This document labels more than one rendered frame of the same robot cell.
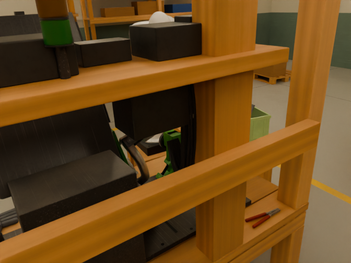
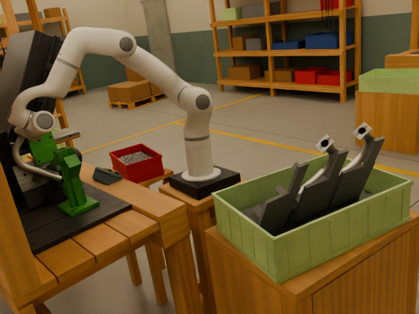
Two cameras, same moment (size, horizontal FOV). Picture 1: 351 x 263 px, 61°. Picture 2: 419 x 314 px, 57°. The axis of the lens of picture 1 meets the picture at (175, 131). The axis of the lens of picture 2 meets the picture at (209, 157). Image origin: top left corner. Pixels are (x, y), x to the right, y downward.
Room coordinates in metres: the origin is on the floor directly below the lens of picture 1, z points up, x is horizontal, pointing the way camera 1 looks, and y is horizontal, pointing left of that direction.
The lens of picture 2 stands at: (1.55, -1.59, 1.62)
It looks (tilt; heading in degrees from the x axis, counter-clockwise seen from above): 20 degrees down; 83
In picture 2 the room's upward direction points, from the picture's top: 8 degrees counter-clockwise
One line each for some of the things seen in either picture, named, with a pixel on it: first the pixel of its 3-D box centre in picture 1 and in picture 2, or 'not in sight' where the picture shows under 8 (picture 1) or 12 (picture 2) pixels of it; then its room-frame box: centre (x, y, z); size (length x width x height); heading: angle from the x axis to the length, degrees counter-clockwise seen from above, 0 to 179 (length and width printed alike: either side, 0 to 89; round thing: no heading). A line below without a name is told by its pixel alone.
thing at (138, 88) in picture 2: not in sight; (139, 85); (1.24, 6.92, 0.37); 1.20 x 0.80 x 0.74; 39
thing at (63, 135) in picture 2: not in sight; (37, 143); (0.92, 0.39, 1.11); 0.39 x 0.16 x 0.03; 34
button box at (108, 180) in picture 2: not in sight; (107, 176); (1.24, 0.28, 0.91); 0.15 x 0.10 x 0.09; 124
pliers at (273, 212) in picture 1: (264, 216); not in sight; (0.93, -0.33, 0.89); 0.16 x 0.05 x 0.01; 119
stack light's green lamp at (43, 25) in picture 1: (57, 32); not in sight; (0.57, 0.20, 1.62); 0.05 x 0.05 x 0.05
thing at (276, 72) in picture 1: (267, 67); not in sight; (6.75, -2.13, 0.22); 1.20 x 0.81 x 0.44; 26
